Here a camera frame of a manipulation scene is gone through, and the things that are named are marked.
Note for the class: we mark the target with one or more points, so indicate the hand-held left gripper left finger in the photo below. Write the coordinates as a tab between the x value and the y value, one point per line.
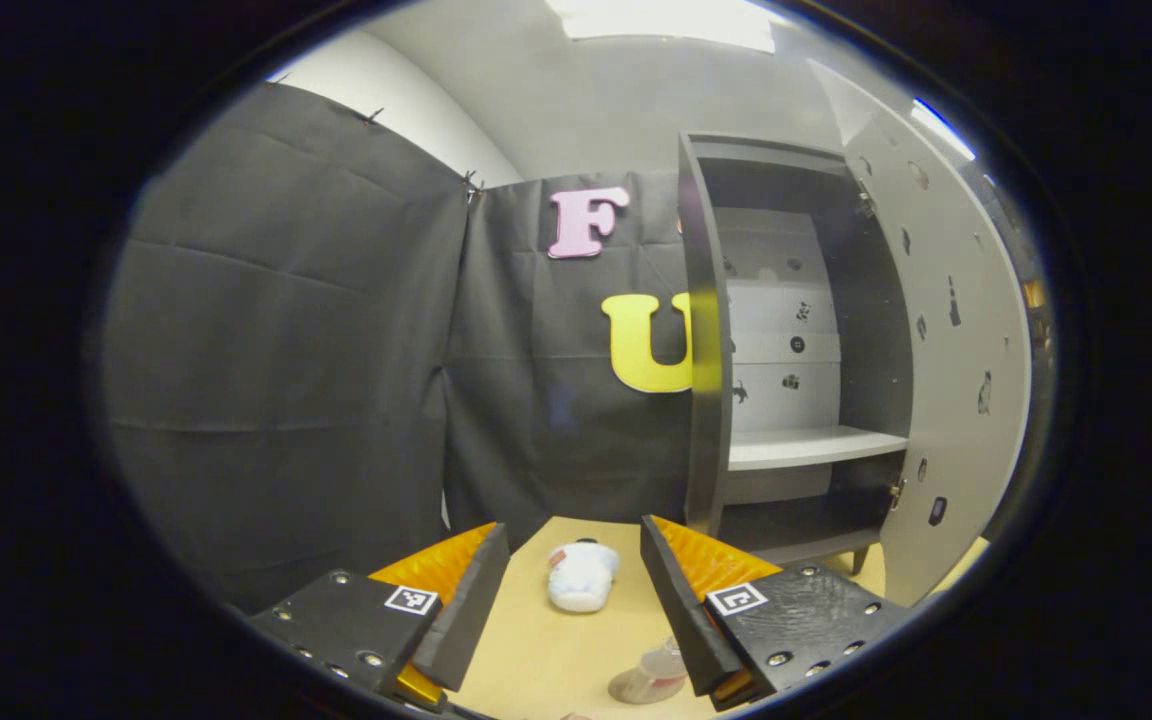
471	600

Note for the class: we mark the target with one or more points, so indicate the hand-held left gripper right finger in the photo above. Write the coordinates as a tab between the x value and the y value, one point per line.
676	600

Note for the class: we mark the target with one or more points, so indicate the clear plastic bottle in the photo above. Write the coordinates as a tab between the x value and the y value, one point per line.
664	660

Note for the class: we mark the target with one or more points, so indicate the dark grey cabinet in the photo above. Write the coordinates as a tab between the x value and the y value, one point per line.
708	450

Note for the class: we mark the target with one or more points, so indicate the grey cabinet door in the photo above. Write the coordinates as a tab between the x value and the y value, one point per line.
966	300

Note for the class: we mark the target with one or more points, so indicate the white plush toy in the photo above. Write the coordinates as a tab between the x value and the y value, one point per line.
583	578

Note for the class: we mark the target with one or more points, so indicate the black backdrop cloth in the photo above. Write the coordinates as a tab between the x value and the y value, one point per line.
286	350

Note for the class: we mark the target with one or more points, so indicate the small ceiling light panel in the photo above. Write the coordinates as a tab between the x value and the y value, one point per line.
944	128

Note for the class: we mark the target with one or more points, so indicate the large ceiling light panel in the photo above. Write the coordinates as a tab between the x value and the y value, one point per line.
671	20

